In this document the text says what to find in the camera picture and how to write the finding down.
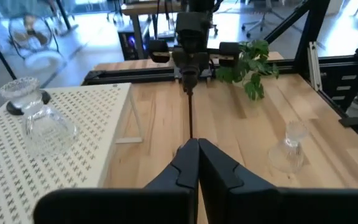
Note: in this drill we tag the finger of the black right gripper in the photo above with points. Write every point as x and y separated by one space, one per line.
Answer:
158 46
228 49

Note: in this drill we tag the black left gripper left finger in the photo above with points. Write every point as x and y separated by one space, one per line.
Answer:
166 205

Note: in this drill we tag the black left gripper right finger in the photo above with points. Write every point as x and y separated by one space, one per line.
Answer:
244 205

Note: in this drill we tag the clear ribbed glass candle holder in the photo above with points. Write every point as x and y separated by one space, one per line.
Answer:
47 130
286 155

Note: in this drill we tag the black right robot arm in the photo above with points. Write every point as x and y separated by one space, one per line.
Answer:
202 4

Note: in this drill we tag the green artificial plant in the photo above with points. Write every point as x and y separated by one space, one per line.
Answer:
253 62

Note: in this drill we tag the black computer tower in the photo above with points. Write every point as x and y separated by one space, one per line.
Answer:
129 46

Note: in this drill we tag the wooden desk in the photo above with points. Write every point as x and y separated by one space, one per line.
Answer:
148 7

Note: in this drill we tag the white perforated metal riser shelf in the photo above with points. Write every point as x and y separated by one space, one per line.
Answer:
73 140

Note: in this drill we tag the white floor fan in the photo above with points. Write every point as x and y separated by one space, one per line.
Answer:
40 59

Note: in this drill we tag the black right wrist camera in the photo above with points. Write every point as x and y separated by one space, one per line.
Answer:
193 31

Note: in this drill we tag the black aluminium table frame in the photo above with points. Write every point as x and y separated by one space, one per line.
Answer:
129 74

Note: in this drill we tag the silver aluminium bracket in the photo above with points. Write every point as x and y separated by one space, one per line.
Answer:
314 65

